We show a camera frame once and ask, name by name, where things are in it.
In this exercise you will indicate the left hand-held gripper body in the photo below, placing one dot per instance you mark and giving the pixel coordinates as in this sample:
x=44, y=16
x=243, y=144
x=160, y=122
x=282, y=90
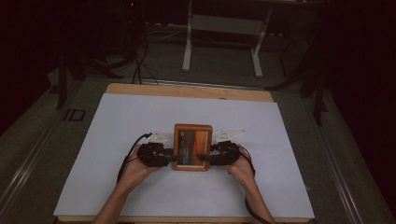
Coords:
x=152, y=155

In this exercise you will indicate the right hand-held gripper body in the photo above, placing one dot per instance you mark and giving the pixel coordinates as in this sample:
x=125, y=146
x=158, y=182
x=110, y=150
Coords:
x=227, y=154

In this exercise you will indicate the wooden photo frame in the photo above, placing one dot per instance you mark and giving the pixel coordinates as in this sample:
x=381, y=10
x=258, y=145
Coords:
x=192, y=146

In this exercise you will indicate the person's right hand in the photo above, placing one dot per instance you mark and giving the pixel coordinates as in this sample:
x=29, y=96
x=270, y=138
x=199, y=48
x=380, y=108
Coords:
x=241, y=169

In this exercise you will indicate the person's left hand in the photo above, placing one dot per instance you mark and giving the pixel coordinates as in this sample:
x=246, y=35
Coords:
x=137, y=172

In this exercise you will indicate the white table mat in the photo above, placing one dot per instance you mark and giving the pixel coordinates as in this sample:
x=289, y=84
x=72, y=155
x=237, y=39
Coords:
x=174, y=193

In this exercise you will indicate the black floor plate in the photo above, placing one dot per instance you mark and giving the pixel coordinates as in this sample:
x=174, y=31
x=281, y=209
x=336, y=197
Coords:
x=74, y=115

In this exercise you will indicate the black stand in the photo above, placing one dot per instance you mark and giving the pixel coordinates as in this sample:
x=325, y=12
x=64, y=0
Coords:
x=62, y=77
x=317, y=93

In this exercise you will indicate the white power strip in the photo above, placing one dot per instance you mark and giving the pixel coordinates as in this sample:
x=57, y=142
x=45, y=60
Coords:
x=168, y=26

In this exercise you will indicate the metal floor rail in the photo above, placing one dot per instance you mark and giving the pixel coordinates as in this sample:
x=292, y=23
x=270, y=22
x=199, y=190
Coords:
x=28, y=168
x=336, y=161

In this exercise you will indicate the white metal desk frame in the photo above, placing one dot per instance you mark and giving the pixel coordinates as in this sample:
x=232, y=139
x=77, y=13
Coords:
x=224, y=26

